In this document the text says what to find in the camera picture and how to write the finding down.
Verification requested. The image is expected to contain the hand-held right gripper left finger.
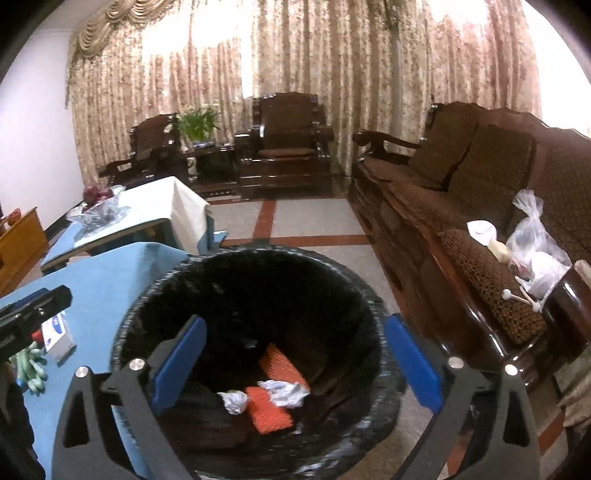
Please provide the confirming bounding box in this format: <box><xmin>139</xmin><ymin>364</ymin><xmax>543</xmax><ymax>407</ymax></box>
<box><xmin>52</xmin><ymin>315</ymin><xmax>208</xmax><ymax>480</ymax></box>

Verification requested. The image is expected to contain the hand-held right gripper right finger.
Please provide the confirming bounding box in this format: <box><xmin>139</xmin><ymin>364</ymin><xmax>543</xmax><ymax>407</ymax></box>
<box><xmin>384</xmin><ymin>313</ymin><xmax>541</xmax><ymax>480</ymax></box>

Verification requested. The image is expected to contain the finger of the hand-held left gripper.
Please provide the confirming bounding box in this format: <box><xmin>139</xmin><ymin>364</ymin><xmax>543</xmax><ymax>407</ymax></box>
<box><xmin>9</xmin><ymin>285</ymin><xmax>73</xmax><ymax>325</ymax></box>

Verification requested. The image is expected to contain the green rubber glove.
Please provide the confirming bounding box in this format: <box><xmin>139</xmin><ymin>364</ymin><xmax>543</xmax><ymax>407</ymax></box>
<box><xmin>10</xmin><ymin>346</ymin><xmax>49</xmax><ymax>395</ymax></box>

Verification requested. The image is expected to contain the black-bagged trash bin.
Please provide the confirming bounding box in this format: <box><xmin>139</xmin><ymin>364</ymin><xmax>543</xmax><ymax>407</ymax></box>
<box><xmin>110</xmin><ymin>247</ymin><xmax>407</xmax><ymax>480</ymax></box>

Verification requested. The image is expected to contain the person's left forearm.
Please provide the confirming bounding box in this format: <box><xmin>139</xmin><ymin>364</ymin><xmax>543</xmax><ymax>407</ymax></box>
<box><xmin>0</xmin><ymin>360</ymin><xmax>47</xmax><ymax>480</ymax></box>

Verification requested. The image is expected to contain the white box with blue print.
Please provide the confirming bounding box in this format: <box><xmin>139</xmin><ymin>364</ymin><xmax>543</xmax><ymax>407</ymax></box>
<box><xmin>41</xmin><ymin>310</ymin><xmax>77</xmax><ymax>363</ymax></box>

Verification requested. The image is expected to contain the wooden TV cabinet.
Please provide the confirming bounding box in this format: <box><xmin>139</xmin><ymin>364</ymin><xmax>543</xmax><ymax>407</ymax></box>
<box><xmin>0</xmin><ymin>208</ymin><xmax>51</xmax><ymax>296</ymax></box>

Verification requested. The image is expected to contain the crumpled white paper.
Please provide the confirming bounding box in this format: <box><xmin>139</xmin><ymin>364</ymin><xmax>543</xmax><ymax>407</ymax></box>
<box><xmin>217</xmin><ymin>390</ymin><xmax>250</xmax><ymax>416</ymax></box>
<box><xmin>257</xmin><ymin>379</ymin><xmax>311</xmax><ymax>409</ymax></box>

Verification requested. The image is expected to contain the orange foam net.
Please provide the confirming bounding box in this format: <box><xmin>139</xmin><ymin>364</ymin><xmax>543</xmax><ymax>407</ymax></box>
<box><xmin>259</xmin><ymin>344</ymin><xmax>310</xmax><ymax>393</ymax></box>
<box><xmin>245</xmin><ymin>387</ymin><xmax>295</xmax><ymax>435</ymax></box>

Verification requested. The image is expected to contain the glass fruit bowl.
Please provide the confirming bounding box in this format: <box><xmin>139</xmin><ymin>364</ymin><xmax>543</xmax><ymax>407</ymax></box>
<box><xmin>67</xmin><ymin>185</ymin><xmax>132</xmax><ymax>234</ymax></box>

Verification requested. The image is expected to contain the brown patterned seat pad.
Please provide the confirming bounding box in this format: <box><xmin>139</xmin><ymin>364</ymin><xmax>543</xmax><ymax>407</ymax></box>
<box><xmin>441</xmin><ymin>228</ymin><xmax>548</xmax><ymax>344</ymax></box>

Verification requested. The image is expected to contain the dark wooden sofa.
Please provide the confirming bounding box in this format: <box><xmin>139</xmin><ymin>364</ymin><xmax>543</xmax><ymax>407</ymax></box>
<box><xmin>348</xmin><ymin>102</ymin><xmax>591</xmax><ymax>393</ymax></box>

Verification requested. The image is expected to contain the cream cylinder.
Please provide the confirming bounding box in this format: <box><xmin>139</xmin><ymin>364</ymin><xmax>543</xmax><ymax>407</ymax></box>
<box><xmin>489</xmin><ymin>240</ymin><xmax>513</xmax><ymax>264</ymax></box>

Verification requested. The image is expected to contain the rectangular blue tablecloth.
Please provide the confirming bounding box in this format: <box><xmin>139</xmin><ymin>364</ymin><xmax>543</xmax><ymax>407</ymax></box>
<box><xmin>41</xmin><ymin>176</ymin><xmax>213</xmax><ymax>278</ymax></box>

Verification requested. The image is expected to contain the clear plastic bag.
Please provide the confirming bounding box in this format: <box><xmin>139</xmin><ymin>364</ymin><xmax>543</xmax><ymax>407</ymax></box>
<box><xmin>505</xmin><ymin>189</ymin><xmax>573</xmax><ymax>298</ymax></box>

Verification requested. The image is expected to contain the dark wooden armchair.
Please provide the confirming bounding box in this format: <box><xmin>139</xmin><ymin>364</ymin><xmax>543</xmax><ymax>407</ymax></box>
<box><xmin>235</xmin><ymin>92</ymin><xmax>335</xmax><ymax>199</ymax></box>
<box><xmin>98</xmin><ymin>113</ymin><xmax>190</xmax><ymax>190</ymax></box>

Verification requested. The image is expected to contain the dark wooden side table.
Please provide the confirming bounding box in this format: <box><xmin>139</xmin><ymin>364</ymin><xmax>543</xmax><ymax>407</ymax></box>
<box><xmin>185</xmin><ymin>143</ymin><xmax>241</xmax><ymax>195</ymax></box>

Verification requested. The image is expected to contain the brown back cushion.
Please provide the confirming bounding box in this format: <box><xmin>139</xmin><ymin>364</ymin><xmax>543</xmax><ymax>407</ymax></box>
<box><xmin>445</xmin><ymin>124</ymin><xmax>536</xmax><ymax>222</ymax></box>
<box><xmin>409</xmin><ymin>108</ymin><xmax>478</xmax><ymax>185</ymax></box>

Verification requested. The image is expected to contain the potted green plant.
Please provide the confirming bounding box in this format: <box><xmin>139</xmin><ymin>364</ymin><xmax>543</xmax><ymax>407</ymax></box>
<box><xmin>178</xmin><ymin>105</ymin><xmax>221</xmax><ymax>148</ymax></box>

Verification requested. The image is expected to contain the beige patterned curtain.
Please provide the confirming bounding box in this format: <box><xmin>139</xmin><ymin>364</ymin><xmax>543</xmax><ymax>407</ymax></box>
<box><xmin>67</xmin><ymin>0</ymin><xmax>543</xmax><ymax>185</ymax></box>

